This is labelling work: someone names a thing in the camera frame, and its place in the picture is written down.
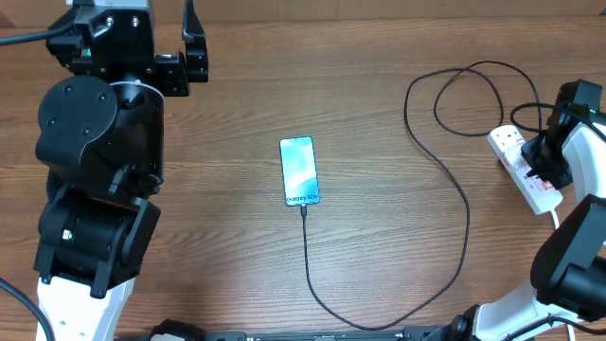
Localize brown cardboard box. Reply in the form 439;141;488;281
1;0;605;28

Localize blue Samsung Galaxy smartphone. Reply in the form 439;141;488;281
279;136;321;206

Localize white power strip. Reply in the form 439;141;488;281
487;125;563;215

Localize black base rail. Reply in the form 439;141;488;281
201;326;450;341

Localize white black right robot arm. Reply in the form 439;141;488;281
428;80;605;340

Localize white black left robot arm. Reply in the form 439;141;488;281
34;1;208;340

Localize white power strip cord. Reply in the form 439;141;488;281
548;209;577;341

